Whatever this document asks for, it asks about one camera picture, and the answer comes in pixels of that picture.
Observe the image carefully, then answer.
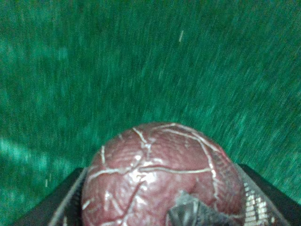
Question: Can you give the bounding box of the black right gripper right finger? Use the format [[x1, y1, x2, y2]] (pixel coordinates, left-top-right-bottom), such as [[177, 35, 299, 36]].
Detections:
[[238, 164, 301, 226]]

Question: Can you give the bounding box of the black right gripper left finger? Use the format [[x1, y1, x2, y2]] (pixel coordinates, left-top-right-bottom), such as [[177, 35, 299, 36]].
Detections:
[[16, 168, 87, 226]]

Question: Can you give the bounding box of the dark red toy fruit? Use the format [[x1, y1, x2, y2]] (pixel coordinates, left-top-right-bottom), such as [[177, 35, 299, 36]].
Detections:
[[81, 123, 246, 226]]

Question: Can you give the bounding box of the green velvet table cloth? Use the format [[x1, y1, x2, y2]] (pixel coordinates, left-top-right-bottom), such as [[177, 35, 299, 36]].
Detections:
[[0, 0, 301, 226]]

